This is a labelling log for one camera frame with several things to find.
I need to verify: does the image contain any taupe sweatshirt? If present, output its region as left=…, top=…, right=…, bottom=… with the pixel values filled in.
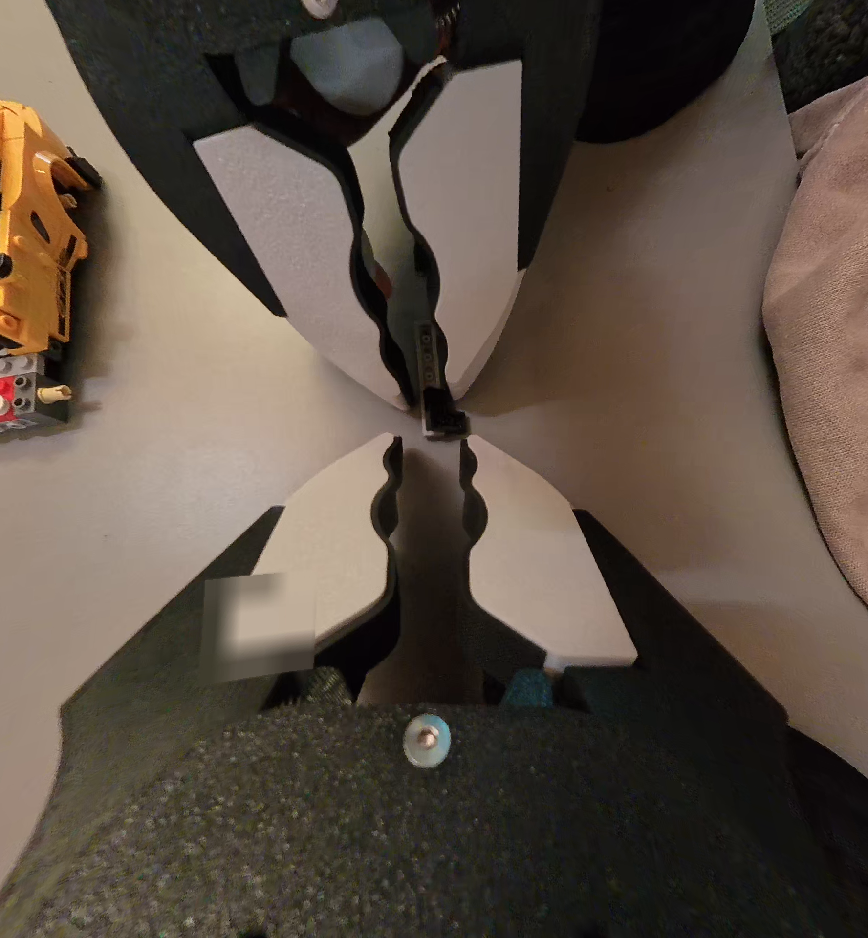
left=762, top=59, right=868, bottom=646

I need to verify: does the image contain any yellow lego car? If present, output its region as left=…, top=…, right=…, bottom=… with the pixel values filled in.
left=0, top=84, right=104, bottom=447

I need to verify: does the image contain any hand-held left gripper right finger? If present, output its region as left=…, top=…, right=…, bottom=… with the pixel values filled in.
left=459, top=436, right=639, bottom=671

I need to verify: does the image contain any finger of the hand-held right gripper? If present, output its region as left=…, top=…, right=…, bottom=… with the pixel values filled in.
left=389, top=59, right=530, bottom=400
left=194, top=123, right=416, bottom=411

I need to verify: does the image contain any long grey lego plate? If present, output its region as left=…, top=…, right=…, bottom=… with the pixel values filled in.
left=412, top=321, right=446, bottom=400

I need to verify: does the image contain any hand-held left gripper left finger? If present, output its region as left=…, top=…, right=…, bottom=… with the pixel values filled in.
left=252, top=432, right=404, bottom=653

